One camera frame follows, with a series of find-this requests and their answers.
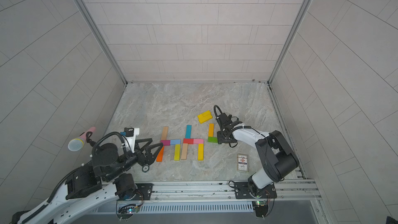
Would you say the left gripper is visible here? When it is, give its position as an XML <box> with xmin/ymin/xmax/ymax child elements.
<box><xmin>106</xmin><ymin>138</ymin><xmax>164</xmax><ymax>181</ymax></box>

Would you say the green block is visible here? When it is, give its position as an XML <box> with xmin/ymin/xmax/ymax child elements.
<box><xmin>208</xmin><ymin>136</ymin><xmax>218</xmax><ymax>144</ymax></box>

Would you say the amber orange block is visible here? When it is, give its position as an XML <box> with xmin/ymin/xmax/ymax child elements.
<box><xmin>208</xmin><ymin>123</ymin><xmax>215</xmax><ymax>137</ymax></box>

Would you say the magenta block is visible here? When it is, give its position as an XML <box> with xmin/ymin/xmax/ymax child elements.
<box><xmin>161</xmin><ymin>140</ymin><xmax>171</xmax><ymax>146</ymax></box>

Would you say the yellow block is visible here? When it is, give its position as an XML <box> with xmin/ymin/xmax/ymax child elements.
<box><xmin>198</xmin><ymin>144</ymin><xmax>204</xmax><ymax>161</ymax></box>
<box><xmin>174</xmin><ymin>144</ymin><xmax>181</xmax><ymax>161</ymax></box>
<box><xmin>198</xmin><ymin>111</ymin><xmax>212</xmax><ymax>122</ymax></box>
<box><xmin>198</xmin><ymin>114</ymin><xmax>212</xmax><ymax>123</ymax></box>

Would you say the pink block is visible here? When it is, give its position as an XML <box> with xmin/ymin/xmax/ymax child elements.
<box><xmin>193</xmin><ymin>139</ymin><xmax>204</xmax><ymax>144</ymax></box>

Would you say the natural wood block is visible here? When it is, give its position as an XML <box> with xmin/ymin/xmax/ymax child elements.
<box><xmin>161</xmin><ymin>126</ymin><xmax>169</xmax><ymax>140</ymax></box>
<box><xmin>181</xmin><ymin>143</ymin><xmax>189</xmax><ymax>160</ymax></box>

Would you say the light blue block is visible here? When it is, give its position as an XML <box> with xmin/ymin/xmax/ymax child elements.
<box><xmin>170</xmin><ymin>140</ymin><xmax>181</xmax><ymax>145</ymax></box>

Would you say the red block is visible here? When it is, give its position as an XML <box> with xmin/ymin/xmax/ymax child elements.
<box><xmin>183</xmin><ymin>139</ymin><xmax>194</xmax><ymax>144</ymax></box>

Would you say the teal block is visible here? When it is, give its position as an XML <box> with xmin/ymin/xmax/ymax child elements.
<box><xmin>185</xmin><ymin>125</ymin><xmax>192</xmax><ymax>139</ymax></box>

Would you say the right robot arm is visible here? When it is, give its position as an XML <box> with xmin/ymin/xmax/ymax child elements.
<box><xmin>214</xmin><ymin>105</ymin><xmax>300</xmax><ymax>197</ymax></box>

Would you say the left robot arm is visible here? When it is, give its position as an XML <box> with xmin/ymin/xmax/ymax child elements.
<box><xmin>11</xmin><ymin>127</ymin><xmax>163</xmax><ymax>224</ymax></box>

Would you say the playing card box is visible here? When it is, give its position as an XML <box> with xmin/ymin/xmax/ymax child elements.
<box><xmin>237</xmin><ymin>154</ymin><xmax>249</xmax><ymax>173</ymax></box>

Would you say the left circuit board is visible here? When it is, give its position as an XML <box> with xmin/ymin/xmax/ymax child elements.
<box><xmin>117</xmin><ymin>203</ymin><xmax>141</xmax><ymax>220</ymax></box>

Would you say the circuit board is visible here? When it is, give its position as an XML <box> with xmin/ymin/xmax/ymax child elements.
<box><xmin>117</xmin><ymin>203</ymin><xmax>141</xmax><ymax>220</ymax></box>
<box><xmin>252</xmin><ymin>200</ymin><xmax>270</xmax><ymax>218</ymax></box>

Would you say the right circuit board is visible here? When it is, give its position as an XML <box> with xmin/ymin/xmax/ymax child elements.
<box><xmin>252</xmin><ymin>200</ymin><xmax>270</xmax><ymax>218</ymax></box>

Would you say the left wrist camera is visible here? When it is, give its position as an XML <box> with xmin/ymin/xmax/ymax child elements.
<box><xmin>123</xmin><ymin>128</ymin><xmax>134</xmax><ymax>137</ymax></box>

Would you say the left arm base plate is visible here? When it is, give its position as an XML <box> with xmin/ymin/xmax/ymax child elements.
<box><xmin>130</xmin><ymin>183</ymin><xmax>153</xmax><ymax>201</ymax></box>

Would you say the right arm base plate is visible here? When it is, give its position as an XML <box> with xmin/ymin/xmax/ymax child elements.
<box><xmin>229</xmin><ymin>181</ymin><xmax>277</xmax><ymax>200</ymax></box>

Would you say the aluminium mounting rail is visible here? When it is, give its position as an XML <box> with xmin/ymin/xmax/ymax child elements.
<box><xmin>93</xmin><ymin>178</ymin><xmax>322</xmax><ymax>205</ymax></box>

